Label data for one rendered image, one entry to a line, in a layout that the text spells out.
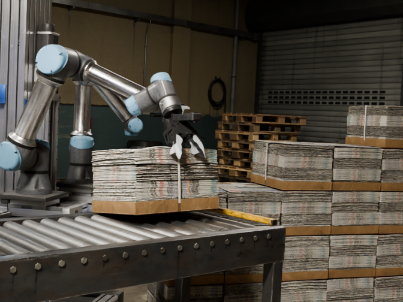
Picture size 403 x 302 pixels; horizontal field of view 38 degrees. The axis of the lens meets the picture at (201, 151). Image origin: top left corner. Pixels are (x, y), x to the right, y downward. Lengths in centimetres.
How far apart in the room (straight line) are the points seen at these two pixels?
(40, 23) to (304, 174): 147
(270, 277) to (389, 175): 135
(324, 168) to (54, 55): 148
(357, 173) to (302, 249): 49
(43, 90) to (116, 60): 797
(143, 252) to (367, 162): 177
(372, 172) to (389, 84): 715
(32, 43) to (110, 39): 748
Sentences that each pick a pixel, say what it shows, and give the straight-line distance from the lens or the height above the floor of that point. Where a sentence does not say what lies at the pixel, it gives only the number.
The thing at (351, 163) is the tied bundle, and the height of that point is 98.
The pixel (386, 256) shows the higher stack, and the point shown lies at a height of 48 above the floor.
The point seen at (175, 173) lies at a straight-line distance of 210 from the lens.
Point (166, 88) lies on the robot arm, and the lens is 216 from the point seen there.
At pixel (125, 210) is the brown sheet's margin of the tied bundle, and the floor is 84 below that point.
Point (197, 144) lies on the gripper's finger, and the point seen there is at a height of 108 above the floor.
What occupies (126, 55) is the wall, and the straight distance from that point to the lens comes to 1045.
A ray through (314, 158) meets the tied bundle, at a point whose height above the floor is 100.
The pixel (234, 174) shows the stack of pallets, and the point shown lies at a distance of 953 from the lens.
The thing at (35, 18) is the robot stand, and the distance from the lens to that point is 289.
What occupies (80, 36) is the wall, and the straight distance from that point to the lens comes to 1002.
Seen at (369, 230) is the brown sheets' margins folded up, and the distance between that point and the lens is 328.
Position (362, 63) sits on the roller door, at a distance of 1067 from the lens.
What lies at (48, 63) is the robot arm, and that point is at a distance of 235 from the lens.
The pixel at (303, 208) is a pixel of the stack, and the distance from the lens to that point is 306.
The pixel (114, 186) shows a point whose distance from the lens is 211.
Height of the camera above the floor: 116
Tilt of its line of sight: 3 degrees down
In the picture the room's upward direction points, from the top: 3 degrees clockwise
